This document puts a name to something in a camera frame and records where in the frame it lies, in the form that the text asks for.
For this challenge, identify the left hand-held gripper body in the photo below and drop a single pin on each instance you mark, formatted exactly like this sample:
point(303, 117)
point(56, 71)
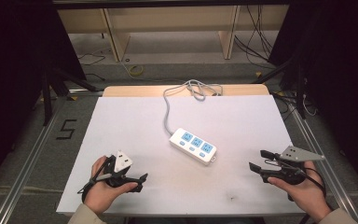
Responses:
point(121, 161)

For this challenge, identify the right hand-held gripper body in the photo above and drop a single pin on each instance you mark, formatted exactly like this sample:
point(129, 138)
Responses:
point(295, 154)

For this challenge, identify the white power strip blue sockets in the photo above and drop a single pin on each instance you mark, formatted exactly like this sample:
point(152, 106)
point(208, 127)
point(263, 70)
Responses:
point(195, 151)

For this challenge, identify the person's left hand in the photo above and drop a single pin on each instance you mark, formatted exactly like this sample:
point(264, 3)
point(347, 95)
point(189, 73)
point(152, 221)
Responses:
point(98, 194)

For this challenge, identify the person's right hand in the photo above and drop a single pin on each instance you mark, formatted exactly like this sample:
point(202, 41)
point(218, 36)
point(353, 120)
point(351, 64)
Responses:
point(307, 194)

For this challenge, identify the white table cover sheet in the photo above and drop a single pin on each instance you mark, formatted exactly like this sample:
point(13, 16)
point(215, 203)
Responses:
point(130, 130)

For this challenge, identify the black metal stand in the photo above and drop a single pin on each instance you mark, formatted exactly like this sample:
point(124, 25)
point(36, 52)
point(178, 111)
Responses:
point(46, 102)
point(300, 99)

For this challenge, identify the aluminium floor rail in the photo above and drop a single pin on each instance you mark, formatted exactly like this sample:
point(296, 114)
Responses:
point(29, 161)
point(311, 140)

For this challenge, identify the light wooden bench frame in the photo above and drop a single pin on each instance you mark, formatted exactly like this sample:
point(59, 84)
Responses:
point(118, 37)

